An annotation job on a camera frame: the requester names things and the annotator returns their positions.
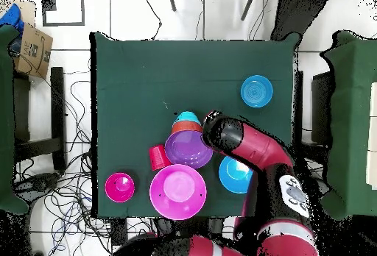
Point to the orange bowl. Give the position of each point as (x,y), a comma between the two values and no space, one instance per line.
(185,126)

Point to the wide purple bowl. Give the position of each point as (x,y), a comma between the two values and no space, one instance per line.
(185,150)

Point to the red cup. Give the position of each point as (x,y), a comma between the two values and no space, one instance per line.
(157,157)

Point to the large pink bowl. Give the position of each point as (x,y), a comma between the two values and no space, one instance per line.
(176,192)

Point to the deep blue bowl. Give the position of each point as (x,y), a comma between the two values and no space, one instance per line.
(232,176)

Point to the flat-bottomed blue bowl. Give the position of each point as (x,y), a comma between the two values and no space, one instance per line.
(256,91)

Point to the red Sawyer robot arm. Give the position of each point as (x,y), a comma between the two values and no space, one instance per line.
(256,147)

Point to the dark green table cloth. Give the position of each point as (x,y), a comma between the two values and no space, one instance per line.
(132,76)

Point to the small crimson bowl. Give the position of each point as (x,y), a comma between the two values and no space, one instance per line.
(119,188)

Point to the black tripod leg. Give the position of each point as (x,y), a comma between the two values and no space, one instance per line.
(248,6)
(172,2)

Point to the black wooden bench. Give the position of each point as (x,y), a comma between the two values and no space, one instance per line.
(57,117)

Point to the grey black equipment base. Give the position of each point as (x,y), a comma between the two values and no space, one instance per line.
(39,183)

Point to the person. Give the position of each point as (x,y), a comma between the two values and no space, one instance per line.
(297,14)

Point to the green cloth covered table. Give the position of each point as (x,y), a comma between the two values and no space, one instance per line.
(6,120)
(350,120)

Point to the cardboard box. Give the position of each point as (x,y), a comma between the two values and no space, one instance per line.
(32,51)

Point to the white box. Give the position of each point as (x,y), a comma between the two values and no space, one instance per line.
(372,135)

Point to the blue bag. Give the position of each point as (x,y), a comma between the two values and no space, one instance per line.
(11,17)

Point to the black square floor frame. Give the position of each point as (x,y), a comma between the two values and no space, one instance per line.
(83,8)

